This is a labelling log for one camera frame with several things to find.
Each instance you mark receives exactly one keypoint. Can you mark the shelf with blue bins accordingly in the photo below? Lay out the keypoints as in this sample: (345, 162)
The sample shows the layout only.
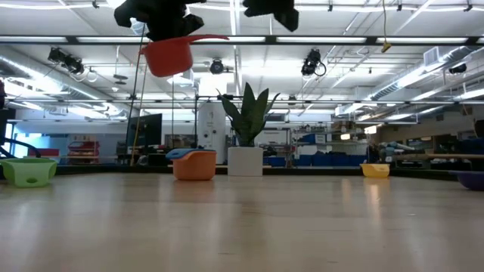
(329, 160)

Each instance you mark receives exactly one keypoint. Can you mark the orange measuring cup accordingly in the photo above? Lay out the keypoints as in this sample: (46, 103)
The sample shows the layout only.
(194, 168)

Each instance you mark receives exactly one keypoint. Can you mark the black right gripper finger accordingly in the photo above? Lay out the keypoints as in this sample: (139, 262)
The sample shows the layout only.
(264, 7)
(289, 20)

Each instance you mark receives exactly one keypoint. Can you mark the thin yellow pole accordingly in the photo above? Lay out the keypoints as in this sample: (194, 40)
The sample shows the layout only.
(139, 113)

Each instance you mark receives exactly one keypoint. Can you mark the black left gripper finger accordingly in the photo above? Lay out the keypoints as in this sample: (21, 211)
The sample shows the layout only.
(191, 24)
(160, 30)

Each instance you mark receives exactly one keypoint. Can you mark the red storage bin rack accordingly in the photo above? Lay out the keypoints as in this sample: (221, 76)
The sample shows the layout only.
(83, 145)

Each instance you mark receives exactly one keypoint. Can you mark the purple measuring cup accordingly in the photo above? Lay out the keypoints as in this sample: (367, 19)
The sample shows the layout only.
(472, 180)

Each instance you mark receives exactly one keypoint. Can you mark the wooden bench top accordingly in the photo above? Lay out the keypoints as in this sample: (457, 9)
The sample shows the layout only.
(453, 155)

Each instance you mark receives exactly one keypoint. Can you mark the silver ceiling air duct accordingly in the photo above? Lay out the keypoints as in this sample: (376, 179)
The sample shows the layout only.
(401, 85)

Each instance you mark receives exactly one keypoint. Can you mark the green measuring cup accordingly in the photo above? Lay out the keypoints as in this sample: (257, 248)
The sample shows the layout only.
(28, 172)

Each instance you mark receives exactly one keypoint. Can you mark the black monitor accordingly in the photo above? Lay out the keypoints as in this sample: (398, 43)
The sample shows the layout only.
(149, 130)

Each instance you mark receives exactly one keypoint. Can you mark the black overhead frame beam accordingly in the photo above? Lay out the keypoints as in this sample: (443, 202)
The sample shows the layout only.
(371, 40)

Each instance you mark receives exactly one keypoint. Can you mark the white cylindrical tank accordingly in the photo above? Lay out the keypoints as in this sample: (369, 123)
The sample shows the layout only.
(211, 128)

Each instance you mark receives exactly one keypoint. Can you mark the thin black pole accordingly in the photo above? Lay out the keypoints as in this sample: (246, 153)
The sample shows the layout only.
(135, 90)

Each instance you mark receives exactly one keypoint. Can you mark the yellow measuring cup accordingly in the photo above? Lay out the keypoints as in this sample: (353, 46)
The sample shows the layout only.
(374, 170)

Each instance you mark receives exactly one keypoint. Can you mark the black equipment bench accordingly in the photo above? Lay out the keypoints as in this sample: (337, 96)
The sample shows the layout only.
(159, 158)

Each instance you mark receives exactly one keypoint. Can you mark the green snake plant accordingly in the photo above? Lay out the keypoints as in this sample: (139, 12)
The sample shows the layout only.
(249, 117)

